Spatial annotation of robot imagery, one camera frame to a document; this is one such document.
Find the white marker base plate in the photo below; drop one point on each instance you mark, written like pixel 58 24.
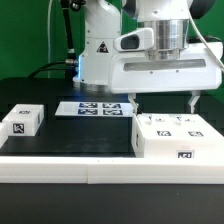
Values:
pixel 94 109

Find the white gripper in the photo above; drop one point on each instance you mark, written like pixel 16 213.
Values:
pixel 134 72

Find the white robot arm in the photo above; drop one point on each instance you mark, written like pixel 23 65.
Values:
pixel 169 19

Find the white cabinet body box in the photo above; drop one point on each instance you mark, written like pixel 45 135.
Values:
pixel 177 145

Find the white U-shaped fence frame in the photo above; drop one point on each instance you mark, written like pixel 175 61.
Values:
pixel 118 170

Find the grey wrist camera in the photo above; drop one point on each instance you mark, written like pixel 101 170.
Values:
pixel 138 40

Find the white cabinet top block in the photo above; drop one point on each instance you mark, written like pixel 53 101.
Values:
pixel 24 119

